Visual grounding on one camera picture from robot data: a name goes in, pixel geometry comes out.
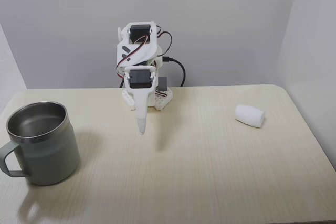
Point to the grey-green steel mug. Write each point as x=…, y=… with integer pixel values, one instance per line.
x=50, y=155

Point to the grey table clamp block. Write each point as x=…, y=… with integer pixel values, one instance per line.
x=163, y=83

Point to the white gauze dressing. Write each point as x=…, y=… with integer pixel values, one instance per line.
x=249, y=116

